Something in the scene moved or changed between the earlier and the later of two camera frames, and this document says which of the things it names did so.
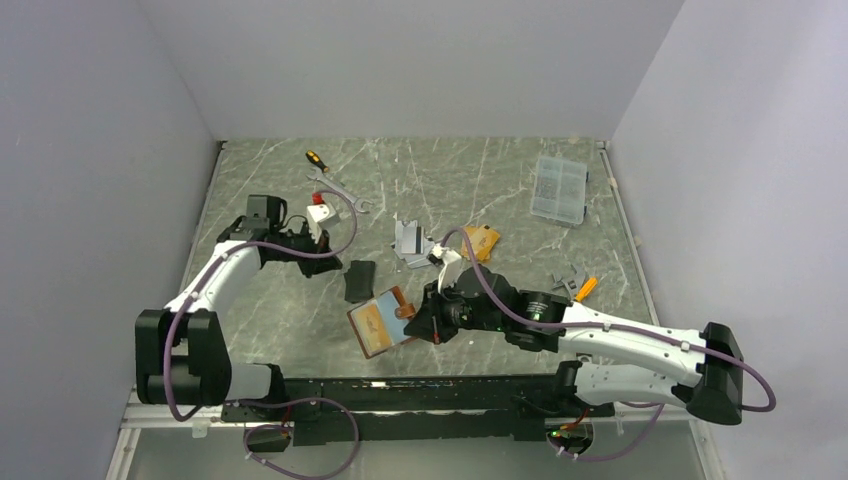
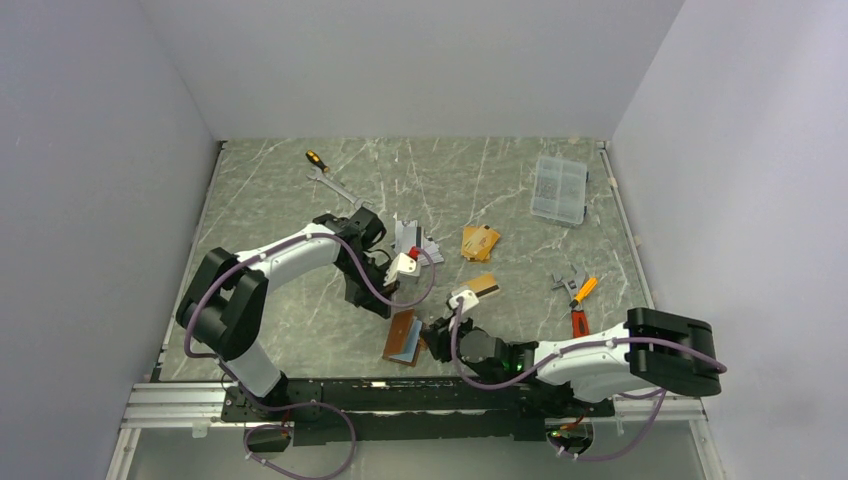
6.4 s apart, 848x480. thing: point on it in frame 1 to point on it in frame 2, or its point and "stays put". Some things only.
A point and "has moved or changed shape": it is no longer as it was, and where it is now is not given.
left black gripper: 317,265 to 372,301
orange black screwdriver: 314,158 stays put
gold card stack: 482,240 stays put
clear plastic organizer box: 560,190 stays put
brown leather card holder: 379,322 has moved or changed shape
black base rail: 399,409 stays put
